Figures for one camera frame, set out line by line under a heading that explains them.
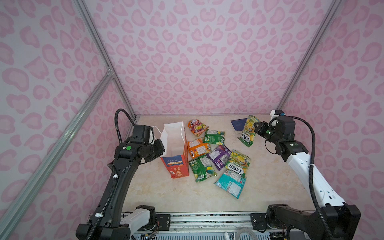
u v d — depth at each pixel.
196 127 1.08
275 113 0.69
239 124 1.13
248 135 0.81
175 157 0.68
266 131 0.67
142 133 0.54
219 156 0.95
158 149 0.64
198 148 0.98
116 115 0.53
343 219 0.42
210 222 0.75
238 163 0.90
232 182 0.82
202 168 0.88
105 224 0.37
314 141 0.57
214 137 1.03
